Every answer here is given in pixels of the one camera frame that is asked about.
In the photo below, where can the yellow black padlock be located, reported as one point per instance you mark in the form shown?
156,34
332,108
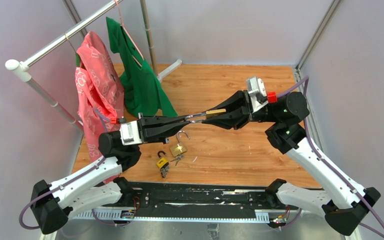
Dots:
163,164

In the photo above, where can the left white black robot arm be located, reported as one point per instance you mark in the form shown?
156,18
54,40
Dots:
99,183

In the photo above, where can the pink patterned garment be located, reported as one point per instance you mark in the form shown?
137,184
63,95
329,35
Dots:
100,92

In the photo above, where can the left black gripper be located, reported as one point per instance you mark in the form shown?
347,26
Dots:
154,131

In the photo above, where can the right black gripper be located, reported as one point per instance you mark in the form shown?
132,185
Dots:
235,119

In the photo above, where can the green garment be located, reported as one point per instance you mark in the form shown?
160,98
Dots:
143,92

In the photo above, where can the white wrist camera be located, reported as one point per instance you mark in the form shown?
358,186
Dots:
256,87
130,133

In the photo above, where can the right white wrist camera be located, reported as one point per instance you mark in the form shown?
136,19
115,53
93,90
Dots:
256,87

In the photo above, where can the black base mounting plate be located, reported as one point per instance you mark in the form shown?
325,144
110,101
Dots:
187,201

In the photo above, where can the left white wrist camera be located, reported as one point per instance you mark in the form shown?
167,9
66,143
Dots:
130,133

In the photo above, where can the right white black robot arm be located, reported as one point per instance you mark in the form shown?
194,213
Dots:
342,202

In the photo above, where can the brass padlock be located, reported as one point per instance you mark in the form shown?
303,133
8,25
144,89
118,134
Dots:
179,149
200,117

